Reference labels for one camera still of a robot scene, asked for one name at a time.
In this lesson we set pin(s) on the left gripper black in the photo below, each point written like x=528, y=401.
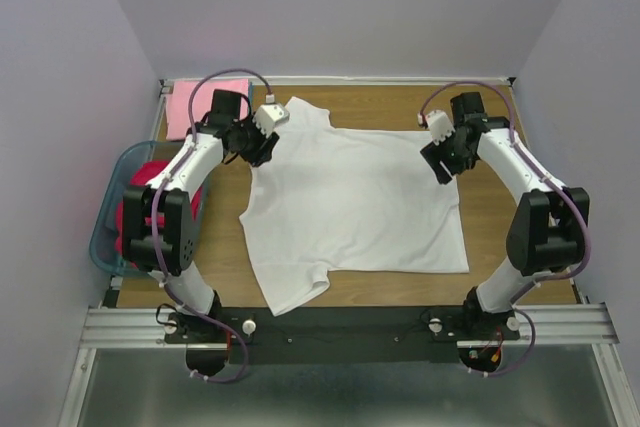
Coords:
x=264, y=153

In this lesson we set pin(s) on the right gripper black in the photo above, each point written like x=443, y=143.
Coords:
x=432, y=155

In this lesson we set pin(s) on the white t-shirt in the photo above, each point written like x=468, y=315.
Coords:
x=335, y=199

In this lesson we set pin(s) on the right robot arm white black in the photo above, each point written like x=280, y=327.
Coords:
x=548, y=238

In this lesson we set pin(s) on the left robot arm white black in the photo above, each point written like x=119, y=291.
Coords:
x=159, y=231

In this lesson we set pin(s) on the folded teal t-shirt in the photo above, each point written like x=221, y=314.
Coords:
x=251, y=92

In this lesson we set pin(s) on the folded pink t-shirt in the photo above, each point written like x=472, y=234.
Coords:
x=177, y=104

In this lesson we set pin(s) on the red t-shirt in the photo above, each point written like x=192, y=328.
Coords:
x=140, y=177

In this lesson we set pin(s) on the blue plastic basket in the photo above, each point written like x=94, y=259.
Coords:
x=101, y=246

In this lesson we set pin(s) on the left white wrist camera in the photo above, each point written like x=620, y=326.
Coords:
x=268, y=117

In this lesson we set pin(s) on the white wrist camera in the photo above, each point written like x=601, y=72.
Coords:
x=268, y=117
x=438, y=124

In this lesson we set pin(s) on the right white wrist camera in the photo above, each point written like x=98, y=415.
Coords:
x=438, y=124

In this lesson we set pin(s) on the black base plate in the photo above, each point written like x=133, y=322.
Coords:
x=341, y=335

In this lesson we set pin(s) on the aluminium frame rail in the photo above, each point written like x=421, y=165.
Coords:
x=590, y=324

